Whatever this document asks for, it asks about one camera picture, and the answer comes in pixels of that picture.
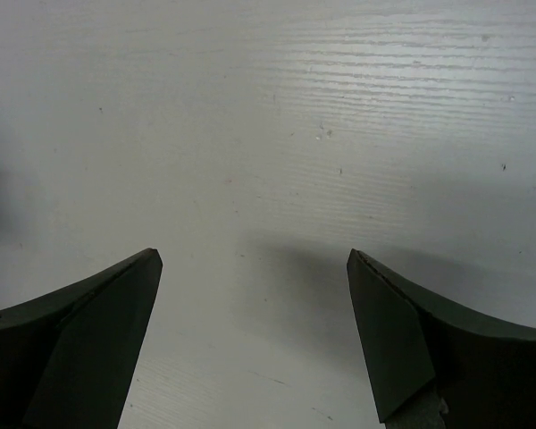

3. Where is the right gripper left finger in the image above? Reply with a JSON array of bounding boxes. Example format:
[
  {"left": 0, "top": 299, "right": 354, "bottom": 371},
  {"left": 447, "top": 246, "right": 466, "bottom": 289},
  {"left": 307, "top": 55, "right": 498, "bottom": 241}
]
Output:
[{"left": 0, "top": 248, "right": 163, "bottom": 428}]

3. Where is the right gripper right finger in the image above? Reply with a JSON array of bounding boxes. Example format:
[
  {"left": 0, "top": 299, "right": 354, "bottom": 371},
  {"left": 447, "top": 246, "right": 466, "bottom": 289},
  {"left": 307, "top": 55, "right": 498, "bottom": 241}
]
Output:
[{"left": 347, "top": 250, "right": 536, "bottom": 428}]

